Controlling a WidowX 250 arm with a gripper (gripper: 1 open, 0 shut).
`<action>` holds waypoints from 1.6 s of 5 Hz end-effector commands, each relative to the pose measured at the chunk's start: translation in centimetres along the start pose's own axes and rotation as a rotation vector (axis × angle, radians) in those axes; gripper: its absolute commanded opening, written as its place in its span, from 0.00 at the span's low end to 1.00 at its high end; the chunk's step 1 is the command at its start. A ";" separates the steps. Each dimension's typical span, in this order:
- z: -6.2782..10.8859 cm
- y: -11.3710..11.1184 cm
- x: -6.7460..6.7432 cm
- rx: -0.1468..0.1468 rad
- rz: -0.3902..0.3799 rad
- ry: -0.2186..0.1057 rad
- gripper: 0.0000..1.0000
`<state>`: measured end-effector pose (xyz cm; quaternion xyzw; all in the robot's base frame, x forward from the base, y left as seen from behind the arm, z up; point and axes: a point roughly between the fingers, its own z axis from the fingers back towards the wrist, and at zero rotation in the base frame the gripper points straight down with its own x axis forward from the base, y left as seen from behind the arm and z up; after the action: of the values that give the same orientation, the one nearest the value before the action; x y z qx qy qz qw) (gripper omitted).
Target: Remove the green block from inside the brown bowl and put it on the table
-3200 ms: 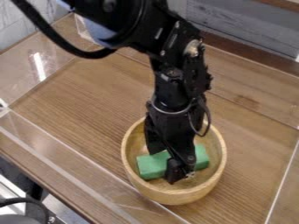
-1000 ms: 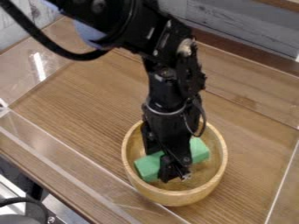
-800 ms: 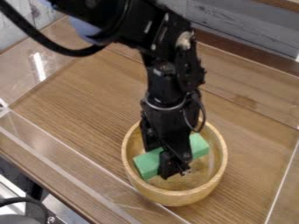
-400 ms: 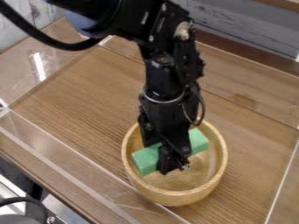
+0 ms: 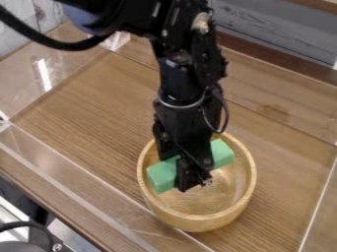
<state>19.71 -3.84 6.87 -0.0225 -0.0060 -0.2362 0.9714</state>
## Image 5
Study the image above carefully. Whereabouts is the clear acrylic corner bracket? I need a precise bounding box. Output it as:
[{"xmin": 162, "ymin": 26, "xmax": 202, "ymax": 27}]
[{"xmin": 99, "ymin": 31, "xmax": 130, "ymax": 51}]

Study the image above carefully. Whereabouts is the green rectangular block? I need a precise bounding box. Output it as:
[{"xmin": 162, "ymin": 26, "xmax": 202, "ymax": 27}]
[{"xmin": 146, "ymin": 139, "xmax": 236, "ymax": 194}]

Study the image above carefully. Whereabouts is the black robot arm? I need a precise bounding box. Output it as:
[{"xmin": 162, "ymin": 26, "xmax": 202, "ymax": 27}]
[{"xmin": 58, "ymin": 0, "xmax": 229, "ymax": 192}]

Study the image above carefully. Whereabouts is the black cable bottom left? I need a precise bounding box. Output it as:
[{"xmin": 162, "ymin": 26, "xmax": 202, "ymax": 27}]
[{"xmin": 0, "ymin": 220, "xmax": 54, "ymax": 252}]

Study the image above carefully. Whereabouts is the brown wooden bowl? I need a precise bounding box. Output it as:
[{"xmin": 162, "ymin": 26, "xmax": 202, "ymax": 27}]
[{"xmin": 137, "ymin": 133, "xmax": 257, "ymax": 232}]

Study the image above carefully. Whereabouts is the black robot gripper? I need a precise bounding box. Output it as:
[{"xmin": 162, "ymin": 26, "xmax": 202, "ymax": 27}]
[{"xmin": 153, "ymin": 92, "xmax": 229, "ymax": 192}]

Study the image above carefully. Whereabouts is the black metal frame corner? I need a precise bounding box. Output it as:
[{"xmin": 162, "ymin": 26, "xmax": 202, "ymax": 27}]
[{"xmin": 29, "ymin": 220, "xmax": 74, "ymax": 252}]

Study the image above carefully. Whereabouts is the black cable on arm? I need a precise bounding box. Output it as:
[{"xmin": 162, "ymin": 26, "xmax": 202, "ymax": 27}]
[{"xmin": 0, "ymin": 4, "xmax": 121, "ymax": 52}]

